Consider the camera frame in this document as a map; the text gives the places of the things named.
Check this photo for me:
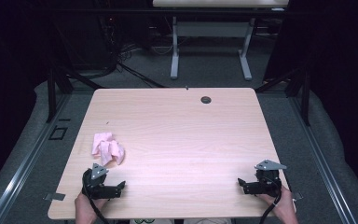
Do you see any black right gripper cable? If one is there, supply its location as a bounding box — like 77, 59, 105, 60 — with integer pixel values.
258, 177, 283, 224

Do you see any white desk with metal legs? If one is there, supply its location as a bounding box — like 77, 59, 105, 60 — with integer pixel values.
151, 0, 290, 81

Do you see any black floor cable bundle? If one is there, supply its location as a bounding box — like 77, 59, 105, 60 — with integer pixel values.
83, 43, 167, 89

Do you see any person's light clothing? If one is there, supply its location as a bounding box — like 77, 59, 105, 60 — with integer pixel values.
130, 217, 232, 224

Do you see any person's right hand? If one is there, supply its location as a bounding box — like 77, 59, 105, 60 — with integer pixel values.
257, 186, 299, 224

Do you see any dark equipment rack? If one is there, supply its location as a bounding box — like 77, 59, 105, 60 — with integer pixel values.
54, 0, 120, 71

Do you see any black metal frame post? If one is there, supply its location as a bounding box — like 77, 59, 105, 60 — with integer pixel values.
46, 63, 106, 124
255, 64, 312, 127

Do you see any person's left hand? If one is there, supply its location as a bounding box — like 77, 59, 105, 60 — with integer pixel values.
74, 192, 108, 224

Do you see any pink cloth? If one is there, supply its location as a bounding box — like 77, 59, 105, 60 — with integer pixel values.
90, 132, 126, 167

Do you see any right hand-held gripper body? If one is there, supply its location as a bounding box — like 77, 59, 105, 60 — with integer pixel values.
243, 159, 288, 198

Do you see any aluminium floor rail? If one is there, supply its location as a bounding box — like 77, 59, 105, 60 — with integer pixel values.
287, 94, 358, 224
0, 92, 73, 224

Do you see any black horizontal frame bar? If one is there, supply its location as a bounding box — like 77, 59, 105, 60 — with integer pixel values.
36, 7, 296, 17

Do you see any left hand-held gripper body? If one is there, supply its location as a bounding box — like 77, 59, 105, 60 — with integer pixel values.
81, 162, 123, 201

